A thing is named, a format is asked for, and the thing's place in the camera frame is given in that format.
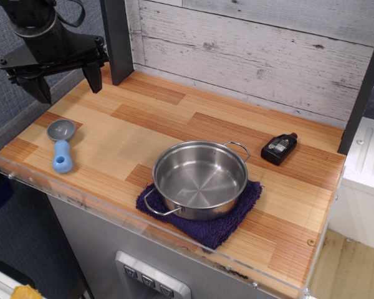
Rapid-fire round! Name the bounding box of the blue grey ice cream scoop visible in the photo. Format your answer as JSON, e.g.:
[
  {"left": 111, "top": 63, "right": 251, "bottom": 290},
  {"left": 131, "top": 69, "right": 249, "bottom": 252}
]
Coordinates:
[{"left": 47, "top": 119, "right": 76, "bottom": 174}]

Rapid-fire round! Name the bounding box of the dark grey right post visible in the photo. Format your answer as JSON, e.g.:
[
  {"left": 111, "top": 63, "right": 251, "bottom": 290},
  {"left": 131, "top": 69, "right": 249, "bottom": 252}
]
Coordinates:
[{"left": 337, "top": 50, "right": 374, "bottom": 155}]

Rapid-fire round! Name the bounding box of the dark grey post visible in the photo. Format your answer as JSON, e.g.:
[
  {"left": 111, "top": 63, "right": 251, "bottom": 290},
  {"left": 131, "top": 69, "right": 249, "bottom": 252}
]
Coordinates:
[
  {"left": 100, "top": 0, "right": 134, "bottom": 85},
  {"left": 337, "top": 50, "right": 374, "bottom": 155}
]

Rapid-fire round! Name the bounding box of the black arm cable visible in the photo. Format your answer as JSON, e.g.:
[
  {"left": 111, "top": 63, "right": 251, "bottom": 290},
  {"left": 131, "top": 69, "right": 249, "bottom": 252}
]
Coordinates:
[{"left": 51, "top": 0, "right": 85, "bottom": 28}]

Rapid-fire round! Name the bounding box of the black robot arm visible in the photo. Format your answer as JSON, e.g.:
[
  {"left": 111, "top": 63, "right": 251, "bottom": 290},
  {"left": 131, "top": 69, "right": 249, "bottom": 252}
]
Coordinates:
[{"left": 0, "top": 1, "right": 108, "bottom": 103}]

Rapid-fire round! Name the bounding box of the dark grey left post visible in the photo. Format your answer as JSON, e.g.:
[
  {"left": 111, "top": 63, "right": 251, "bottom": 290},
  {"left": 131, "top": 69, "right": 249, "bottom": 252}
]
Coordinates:
[{"left": 100, "top": 0, "right": 134, "bottom": 85}]

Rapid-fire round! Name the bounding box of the yellow object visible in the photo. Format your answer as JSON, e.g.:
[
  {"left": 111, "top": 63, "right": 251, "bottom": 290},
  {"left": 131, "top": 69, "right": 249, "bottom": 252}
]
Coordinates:
[{"left": 10, "top": 285, "right": 43, "bottom": 299}]

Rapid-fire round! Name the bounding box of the clear acrylic guard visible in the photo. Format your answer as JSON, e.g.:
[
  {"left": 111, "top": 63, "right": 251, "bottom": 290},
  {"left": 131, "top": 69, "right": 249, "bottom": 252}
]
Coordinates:
[{"left": 0, "top": 156, "right": 339, "bottom": 298}]

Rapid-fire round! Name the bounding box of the purple towel cloth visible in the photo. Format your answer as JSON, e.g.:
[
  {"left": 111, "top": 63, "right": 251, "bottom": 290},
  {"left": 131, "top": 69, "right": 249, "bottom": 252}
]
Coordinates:
[{"left": 136, "top": 181, "right": 262, "bottom": 250}]

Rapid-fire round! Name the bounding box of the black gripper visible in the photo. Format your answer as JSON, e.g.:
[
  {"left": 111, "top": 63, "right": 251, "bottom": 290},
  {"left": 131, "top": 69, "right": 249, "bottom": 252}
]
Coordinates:
[{"left": 0, "top": 15, "right": 108, "bottom": 104}]

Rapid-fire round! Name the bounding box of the white side cabinet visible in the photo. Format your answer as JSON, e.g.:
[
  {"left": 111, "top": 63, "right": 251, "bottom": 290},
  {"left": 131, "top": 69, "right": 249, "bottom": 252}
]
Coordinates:
[{"left": 328, "top": 117, "right": 374, "bottom": 248}]

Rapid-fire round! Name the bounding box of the stainless steel pot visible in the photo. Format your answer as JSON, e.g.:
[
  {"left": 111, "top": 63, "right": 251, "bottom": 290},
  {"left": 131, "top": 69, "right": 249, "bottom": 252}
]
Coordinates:
[{"left": 143, "top": 140, "right": 249, "bottom": 221}]

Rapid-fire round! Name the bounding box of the small black bottle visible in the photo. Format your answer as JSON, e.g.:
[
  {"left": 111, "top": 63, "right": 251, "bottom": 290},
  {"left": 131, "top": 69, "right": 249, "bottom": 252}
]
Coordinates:
[{"left": 261, "top": 133, "right": 298, "bottom": 166}]

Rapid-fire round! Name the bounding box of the silver dispenser panel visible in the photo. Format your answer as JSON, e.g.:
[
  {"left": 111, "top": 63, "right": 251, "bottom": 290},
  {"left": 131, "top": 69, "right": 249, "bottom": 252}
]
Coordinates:
[{"left": 115, "top": 250, "right": 192, "bottom": 298}]

